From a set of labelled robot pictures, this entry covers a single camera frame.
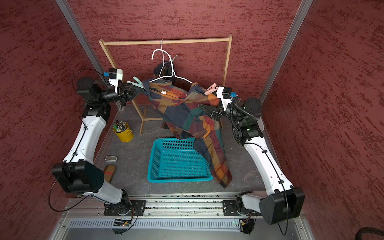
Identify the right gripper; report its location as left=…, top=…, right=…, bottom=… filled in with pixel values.
left=198, top=91, right=245, bottom=122

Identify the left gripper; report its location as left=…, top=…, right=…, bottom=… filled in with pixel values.
left=98, top=81, right=145, bottom=106

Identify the green clothespin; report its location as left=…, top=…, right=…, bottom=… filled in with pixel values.
left=127, top=77, right=144, bottom=89

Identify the pink clothespin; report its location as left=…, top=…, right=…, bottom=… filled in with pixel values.
left=205, top=83, right=218, bottom=95

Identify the plaid shirt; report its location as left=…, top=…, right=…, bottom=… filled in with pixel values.
left=153, top=61, right=175, bottom=130
left=143, top=80, right=232, bottom=188

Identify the white wire hanger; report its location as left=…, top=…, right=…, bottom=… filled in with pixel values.
left=149, top=49, right=192, bottom=84
left=159, top=38, right=166, bottom=76

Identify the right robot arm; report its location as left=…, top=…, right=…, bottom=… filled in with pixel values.
left=199, top=97, right=305, bottom=225

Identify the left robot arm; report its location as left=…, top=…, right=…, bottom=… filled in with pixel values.
left=51, top=77, right=144, bottom=216

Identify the yellow pen cup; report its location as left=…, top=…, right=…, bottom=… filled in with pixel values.
left=113, top=120, right=134, bottom=143

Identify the wooden clothes rack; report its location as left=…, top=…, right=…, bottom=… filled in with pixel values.
left=98, top=34, right=234, bottom=136

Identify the teal plastic basket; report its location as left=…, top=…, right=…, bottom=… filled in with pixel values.
left=147, top=138, right=213, bottom=183

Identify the small white box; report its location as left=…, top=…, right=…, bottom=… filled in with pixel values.
left=104, top=156, right=118, bottom=163

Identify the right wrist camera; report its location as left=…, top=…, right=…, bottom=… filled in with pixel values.
left=216, top=87, right=237, bottom=111

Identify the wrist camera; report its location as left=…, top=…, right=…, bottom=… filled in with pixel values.
left=216, top=87, right=237, bottom=111
left=103, top=68, right=123, bottom=93

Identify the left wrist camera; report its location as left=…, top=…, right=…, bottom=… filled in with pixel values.
left=103, top=68, right=123, bottom=93

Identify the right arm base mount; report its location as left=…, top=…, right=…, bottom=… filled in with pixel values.
left=222, top=200, right=256, bottom=217

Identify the aluminium rail frame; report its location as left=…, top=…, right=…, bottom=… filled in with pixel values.
left=50, top=193, right=314, bottom=240

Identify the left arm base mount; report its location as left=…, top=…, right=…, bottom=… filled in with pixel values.
left=104, top=200, right=147, bottom=217

